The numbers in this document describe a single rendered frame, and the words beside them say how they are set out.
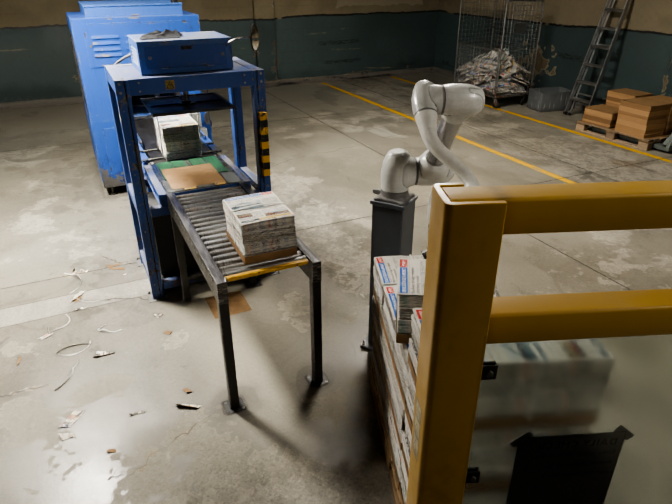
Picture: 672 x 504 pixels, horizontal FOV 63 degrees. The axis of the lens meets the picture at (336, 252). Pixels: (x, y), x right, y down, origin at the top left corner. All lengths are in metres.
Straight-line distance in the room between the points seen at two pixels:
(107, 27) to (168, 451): 4.17
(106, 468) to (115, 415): 0.36
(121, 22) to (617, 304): 5.47
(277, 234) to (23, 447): 1.67
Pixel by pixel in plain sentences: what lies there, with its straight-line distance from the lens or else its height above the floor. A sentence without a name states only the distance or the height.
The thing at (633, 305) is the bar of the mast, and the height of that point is 1.65.
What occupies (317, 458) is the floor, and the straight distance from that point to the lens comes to 2.90.
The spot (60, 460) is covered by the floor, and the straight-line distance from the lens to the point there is 3.19.
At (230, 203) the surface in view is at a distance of 3.01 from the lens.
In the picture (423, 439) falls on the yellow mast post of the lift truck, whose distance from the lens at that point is 1.05.
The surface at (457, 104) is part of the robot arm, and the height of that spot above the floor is 1.62.
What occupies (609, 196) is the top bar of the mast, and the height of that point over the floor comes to 1.85.
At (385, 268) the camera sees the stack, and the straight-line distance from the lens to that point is 2.73.
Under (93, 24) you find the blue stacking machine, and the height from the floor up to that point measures 1.69.
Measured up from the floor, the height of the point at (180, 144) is 0.91.
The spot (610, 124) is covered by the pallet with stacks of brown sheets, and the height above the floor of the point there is 0.21.
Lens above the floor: 2.14
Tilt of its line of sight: 27 degrees down
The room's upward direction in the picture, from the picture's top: straight up
